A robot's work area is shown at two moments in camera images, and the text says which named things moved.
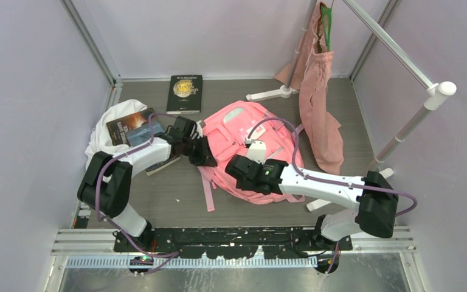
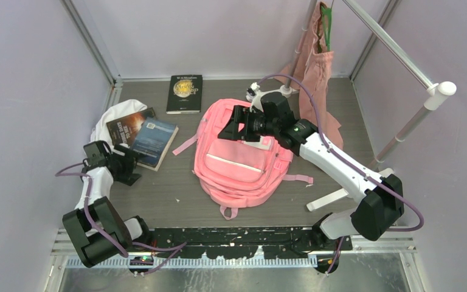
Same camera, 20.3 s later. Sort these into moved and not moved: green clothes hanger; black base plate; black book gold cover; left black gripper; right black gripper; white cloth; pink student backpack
Moved: right black gripper; pink student backpack; left black gripper
Not moved: black book gold cover; green clothes hanger; white cloth; black base plate
